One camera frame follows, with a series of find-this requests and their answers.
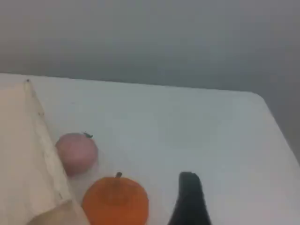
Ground pink peach toy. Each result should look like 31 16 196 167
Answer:
55 132 98 177

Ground orange persimmon toy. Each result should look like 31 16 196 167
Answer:
82 172 150 225

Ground white cloth bag green handles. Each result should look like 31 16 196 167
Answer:
0 79 91 225

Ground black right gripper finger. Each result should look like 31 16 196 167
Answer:
170 172 211 225

